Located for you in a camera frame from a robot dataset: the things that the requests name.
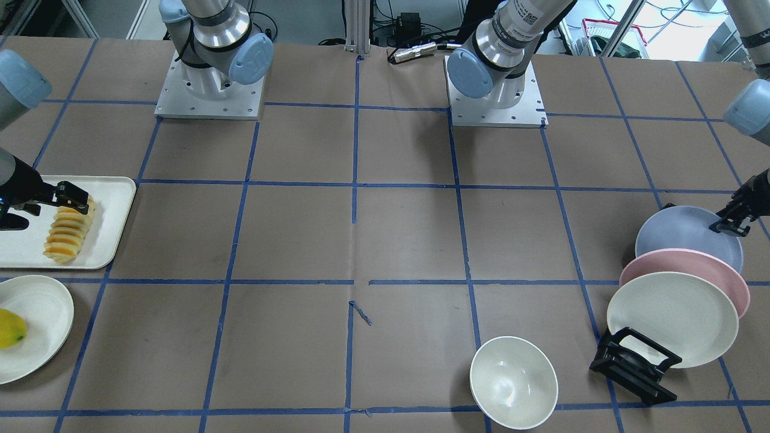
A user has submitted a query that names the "light blue plate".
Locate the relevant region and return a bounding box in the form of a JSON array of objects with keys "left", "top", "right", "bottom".
[{"left": 633, "top": 205, "right": 745, "bottom": 273}]

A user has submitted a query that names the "black cable bundle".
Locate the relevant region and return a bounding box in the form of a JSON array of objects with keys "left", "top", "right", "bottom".
[{"left": 318, "top": 0, "right": 449, "bottom": 49}]

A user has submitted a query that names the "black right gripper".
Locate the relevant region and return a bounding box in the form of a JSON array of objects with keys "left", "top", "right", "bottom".
[{"left": 1, "top": 149, "right": 91, "bottom": 231}]

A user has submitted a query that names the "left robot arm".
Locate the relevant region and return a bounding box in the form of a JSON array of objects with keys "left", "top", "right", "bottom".
[{"left": 446, "top": 1, "right": 769, "bottom": 236}]

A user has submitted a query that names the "cream plate in rack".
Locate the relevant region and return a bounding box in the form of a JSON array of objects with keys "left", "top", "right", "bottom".
[{"left": 606, "top": 271, "right": 739, "bottom": 368}]

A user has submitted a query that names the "cream rectangular tray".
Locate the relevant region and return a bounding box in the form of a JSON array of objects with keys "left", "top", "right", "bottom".
[{"left": 1, "top": 175, "right": 137, "bottom": 269}]

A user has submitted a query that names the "striped bread loaf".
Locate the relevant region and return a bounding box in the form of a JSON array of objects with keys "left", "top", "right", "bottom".
[{"left": 43, "top": 195, "right": 97, "bottom": 264}]

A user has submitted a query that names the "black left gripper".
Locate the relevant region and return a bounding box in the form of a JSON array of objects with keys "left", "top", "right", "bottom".
[{"left": 709, "top": 169, "right": 769, "bottom": 238}]

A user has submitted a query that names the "black dish rack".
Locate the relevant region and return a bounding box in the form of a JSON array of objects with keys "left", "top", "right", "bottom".
[{"left": 590, "top": 325, "right": 681, "bottom": 407}]

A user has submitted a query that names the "pink plate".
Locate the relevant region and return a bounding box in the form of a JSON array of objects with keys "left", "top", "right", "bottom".
[{"left": 619, "top": 248, "right": 751, "bottom": 318}]

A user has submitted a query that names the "cream bowl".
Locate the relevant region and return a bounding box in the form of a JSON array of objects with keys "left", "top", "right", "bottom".
[{"left": 469, "top": 336, "right": 560, "bottom": 431}]

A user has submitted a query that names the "yellow lemon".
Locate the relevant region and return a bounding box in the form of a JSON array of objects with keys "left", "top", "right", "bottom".
[{"left": 1, "top": 308, "right": 28, "bottom": 349}]

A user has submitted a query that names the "cream plate under lemon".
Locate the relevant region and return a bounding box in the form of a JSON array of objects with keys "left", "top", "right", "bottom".
[{"left": 1, "top": 275, "right": 74, "bottom": 385}]

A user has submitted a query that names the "aluminium frame post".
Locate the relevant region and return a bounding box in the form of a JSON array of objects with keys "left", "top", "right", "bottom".
[{"left": 342, "top": 1, "right": 372, "bottom": 57}]

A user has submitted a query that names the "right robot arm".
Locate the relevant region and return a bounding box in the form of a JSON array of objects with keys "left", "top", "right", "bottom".
[{"left": 1, "top": 1, "right": 274, "bottom": 231}]

